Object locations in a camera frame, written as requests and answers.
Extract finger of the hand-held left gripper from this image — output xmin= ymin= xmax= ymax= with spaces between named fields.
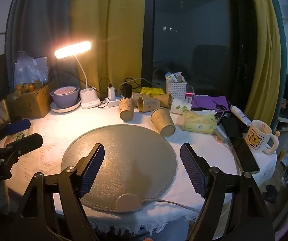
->
xmin=5 ymin=133 xmax=43 ymax=157
xmin=0 ymin=119 xmax=31 ymax=143

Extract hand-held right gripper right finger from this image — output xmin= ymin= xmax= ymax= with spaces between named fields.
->
xmin=180 ymin=143 xmax=275 ymax=241

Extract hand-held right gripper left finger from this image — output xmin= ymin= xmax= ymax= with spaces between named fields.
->
xmin=16 ymin=143 xmax=105 ymax=241

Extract brown paper cup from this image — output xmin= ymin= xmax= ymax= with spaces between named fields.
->
xmin=137 ymin=96 xmax=161 ymax=113
xmin=156 ymin=93 xmax=172 ymax=108
xmin=151 ymin=107 xmax=176 ymax=138
xmin=131 ymin=92 xmax=142 ymax=106
xmin=119 ymin=98 xmax=135 ymax=121

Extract white green-print paper cup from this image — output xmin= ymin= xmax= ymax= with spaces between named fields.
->
xmin=170 ymin=98 xmax=193 ymax=115

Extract cardboard box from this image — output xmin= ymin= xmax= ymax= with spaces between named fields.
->
xmin=7 ymin=80 xmax=55 ymax=119

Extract round beige heating mat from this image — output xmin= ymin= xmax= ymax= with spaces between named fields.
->
xmin=61 ymin=125 xmax=177 ymax=212

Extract pile of small oranges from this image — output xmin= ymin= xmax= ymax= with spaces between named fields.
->
xmin=15 ymin=80 xmax=44 ymax=96

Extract yellow-green tissue pack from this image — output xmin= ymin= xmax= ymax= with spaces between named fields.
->
xmin=183 ymin=110 xmax=217 ymax=134

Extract white plate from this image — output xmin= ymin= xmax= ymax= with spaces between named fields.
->
xmin=50 ymin=98 xmax=82 ymax=113

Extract black smartphone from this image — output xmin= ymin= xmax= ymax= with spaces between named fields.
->
xmin=228 ymin=136 xmax=261 ymax=174

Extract purple bowl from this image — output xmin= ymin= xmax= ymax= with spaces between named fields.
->
xmin=50 ymin=86 xmax=80 ymax=108

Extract black wallet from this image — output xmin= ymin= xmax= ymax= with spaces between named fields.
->
xmin=220 ymin=117 xmax=244 ymax=138

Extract clear plastic bag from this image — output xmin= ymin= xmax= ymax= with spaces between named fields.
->
xmin=14 ymin=51 xmax=51 ymax=91

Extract black scissors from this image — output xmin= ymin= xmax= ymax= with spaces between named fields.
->
xmin=210 ymin=99 xmax=231 ymax=112

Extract white power strip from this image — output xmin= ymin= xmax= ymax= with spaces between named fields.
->
xmin=105 ymin=95 xmax=124 ymax=107

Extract white desk lamp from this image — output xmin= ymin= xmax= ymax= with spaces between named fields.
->
xmin=54 ymin=40 xmax=101 ymax=109

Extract cream mug with yellow bear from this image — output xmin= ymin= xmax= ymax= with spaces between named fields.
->
xmin=244 ymin=120 xmax=280 ymax=155

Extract white tube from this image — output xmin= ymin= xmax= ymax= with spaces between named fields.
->
xmin=230 ymin=105 xmax=252 ymax=127

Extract white plastic basket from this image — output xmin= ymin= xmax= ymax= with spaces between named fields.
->
xmin=166 ymin=80 xmax=187 ymax=101

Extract black shoes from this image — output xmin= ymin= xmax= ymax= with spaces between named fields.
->
xmin=263 ymin=184 xmax=279 ymax=204

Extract black charger plug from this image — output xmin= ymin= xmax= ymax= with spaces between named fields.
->
xmin=122 ymin=83 xmax=132 ymax=98

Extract yellow cloth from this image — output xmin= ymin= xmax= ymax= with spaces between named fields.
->
xmin=137 ymin=87 xmax=166 ymax=98

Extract bunch of small sachets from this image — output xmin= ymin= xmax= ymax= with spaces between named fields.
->
xmin=165 ymin=71 xmax=186 ymax=83

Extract grey curtain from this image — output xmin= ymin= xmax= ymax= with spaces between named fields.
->
xmin=6 ymin=0 xmax=72 ymax=98

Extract yellow curtain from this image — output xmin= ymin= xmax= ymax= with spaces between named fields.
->
xmin=70 ymin=0 xmax=147 ymax=98
xmin=244 ymin=0 xmax=283 ymax=129

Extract dark glass window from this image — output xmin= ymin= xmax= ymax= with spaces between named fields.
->
xmin=144 ymin=0 xmax=258 ymax=101

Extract grey mat cable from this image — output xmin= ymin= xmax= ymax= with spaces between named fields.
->
xmin=140 ymin=198 xmax=200 ymax=213

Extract black charging cable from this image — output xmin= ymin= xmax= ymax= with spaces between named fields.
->
xmin=99 ymin=78 xmax=113 ymax=109

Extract white charging cable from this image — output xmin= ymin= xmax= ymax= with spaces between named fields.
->
xmin=118 ymin=78 xmax=160 ymax=91

